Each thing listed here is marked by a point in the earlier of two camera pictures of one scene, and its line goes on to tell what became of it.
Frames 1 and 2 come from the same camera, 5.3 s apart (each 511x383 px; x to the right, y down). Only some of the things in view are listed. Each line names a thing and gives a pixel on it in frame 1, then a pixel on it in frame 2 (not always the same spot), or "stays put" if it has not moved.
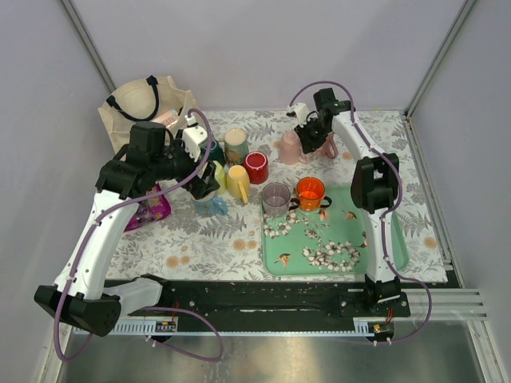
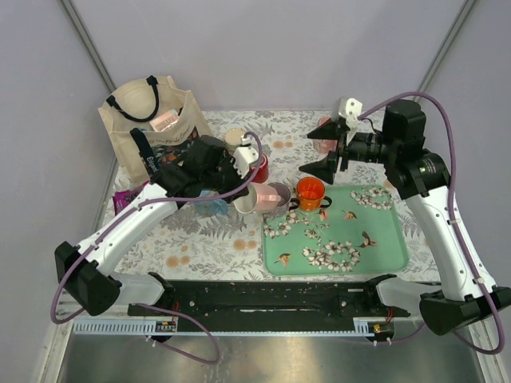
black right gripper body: x=312 y=135 -> x=344 y=152
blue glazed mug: x=211 y=208 stays put
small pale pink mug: x=290 y=148 -> x=258 y=197
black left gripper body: x=196 y=185 -> x=226 y=178
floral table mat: x=188 y=246 stays put
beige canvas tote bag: x=140 y=100 stays put
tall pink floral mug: x=330 y=147 stays put
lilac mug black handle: x=276 y=201 stays put
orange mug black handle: x=310 y=194 stays put
